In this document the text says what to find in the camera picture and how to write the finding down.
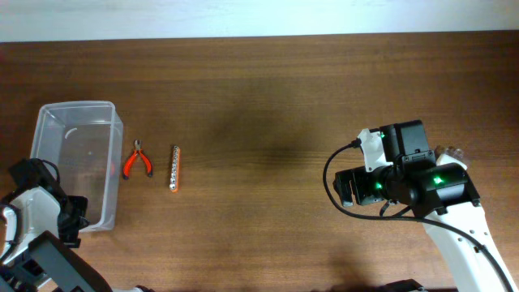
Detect clear plastic container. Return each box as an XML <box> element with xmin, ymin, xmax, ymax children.
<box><xmin>30</xmin><ymin>101</ymin><xmax>123</xmax><ymax>232</ymax></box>

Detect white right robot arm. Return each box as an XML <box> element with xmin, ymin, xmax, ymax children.
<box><xmin>324</xmin><ymin>151</ymin><xmax>518</xmax><ymax>291</ymax></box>

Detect orange handled pliers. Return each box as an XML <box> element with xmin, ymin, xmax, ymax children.
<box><xmin>122</xmin><ymin>139</ymin><xmax>154</xmax><ymax>181</ymax></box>

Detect orange socket bit rail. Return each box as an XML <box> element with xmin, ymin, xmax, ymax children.
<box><xmin>169</xmin><ymin>145</ymin><xmax>181</xmax><ymax>193</ymax></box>

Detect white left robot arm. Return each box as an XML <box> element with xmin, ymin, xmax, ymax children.
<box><xmin>1</xmin><ymin>158</ymin><xmax>112</xmax><ymax>292</ymax></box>

